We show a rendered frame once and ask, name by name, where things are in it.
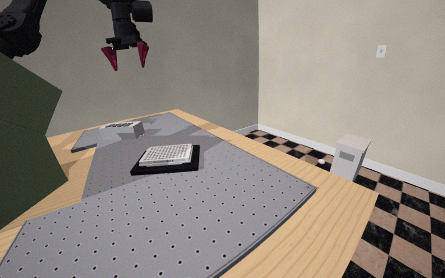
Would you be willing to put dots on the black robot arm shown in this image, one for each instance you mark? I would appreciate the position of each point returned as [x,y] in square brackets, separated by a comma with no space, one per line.
[20,22]

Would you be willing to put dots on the white control panel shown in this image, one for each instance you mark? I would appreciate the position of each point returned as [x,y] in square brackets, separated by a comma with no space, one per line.
[122,131]

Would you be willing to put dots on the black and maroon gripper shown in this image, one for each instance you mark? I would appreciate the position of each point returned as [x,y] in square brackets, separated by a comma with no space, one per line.
[123,38]

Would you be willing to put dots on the white well plate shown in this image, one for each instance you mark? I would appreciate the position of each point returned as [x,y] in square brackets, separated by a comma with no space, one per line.
[167,155]

